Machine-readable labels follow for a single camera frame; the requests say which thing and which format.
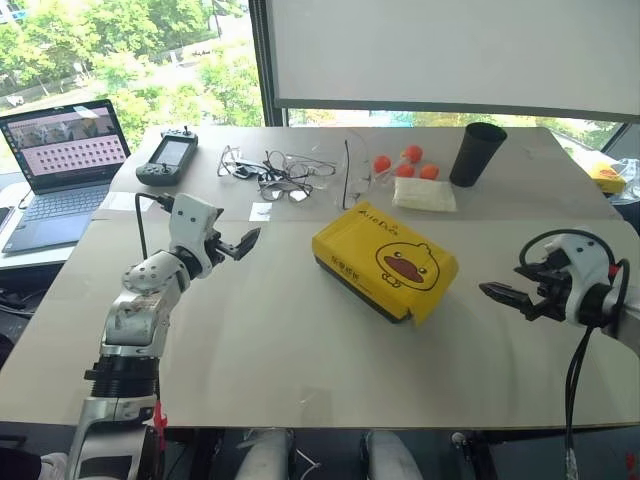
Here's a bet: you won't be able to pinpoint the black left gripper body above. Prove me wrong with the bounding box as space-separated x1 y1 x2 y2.
205 226 237 268

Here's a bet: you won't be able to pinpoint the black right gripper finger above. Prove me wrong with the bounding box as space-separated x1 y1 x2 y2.
513 263 551 283
478 281 547 322

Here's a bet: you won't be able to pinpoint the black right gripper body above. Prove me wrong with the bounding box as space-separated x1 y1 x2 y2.
533 253 572 322

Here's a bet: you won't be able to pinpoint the yellow duck box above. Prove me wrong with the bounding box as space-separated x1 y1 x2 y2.
311 200 460 328

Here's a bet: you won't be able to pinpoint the black handheld remote controller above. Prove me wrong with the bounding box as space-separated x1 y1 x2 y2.
135 125 199 187

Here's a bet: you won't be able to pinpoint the white paper sheet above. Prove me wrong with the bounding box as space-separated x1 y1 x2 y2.
91 191 174 222

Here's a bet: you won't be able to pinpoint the clear safety glasses black temple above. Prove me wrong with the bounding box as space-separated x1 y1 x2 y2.
341 128 387 212

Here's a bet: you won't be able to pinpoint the yellow printed bag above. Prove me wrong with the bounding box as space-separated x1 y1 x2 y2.
586 160 626 197

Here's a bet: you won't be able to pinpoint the black paper cup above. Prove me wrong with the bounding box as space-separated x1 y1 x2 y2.
448 121 508 189

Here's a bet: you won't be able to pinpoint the white tissue packet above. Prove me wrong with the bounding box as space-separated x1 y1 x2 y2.
391 175 458 213

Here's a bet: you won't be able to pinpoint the clear plastic bag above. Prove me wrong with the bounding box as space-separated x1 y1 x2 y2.
608 156 640 202

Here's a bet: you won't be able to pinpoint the dark grey laptop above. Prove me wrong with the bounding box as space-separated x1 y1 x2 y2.
0 98 133 257

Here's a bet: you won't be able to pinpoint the grey rounded shape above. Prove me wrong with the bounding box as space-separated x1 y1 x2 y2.
363 429 426 480
234 429 297 480

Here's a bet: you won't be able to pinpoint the white roller blind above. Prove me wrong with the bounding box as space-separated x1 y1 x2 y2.
267 0 640 125

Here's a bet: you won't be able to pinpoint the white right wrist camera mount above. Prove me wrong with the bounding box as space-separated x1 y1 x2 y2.
543 234 622 327

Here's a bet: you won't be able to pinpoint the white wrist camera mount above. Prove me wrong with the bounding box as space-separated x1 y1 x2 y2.
168 193 225 279
543 234 622 327

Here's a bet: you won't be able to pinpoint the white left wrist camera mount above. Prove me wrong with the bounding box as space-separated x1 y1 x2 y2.
168 193 225 279

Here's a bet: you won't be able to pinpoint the dark frame glasses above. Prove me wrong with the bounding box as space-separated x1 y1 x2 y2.
256 178 315 204

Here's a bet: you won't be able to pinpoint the clear frame glasses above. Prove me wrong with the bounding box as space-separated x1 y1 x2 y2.
216 144 243 178

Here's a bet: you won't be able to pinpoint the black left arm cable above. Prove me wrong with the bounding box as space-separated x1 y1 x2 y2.
134 191 177 261

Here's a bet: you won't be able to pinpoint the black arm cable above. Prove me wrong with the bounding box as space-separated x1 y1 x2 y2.
134 191 177 261
517 228 632 471

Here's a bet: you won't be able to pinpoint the thin wire frame glasses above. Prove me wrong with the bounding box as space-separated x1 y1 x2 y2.
263 148 337 180

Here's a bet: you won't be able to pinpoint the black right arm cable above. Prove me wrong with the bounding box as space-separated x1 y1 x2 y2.
517 228 632 471

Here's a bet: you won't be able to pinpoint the dark window frame post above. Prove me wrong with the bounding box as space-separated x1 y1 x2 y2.
248 0 290 128

